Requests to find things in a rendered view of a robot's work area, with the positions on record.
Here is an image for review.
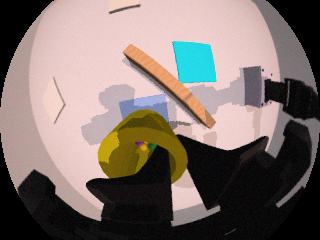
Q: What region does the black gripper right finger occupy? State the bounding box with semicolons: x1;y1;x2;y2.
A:
176;135;269;211

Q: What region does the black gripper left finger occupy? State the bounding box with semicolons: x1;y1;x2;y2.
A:
85;144;173;220

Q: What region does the orange flat bar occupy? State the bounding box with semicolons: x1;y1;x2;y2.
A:
123;44;216;129

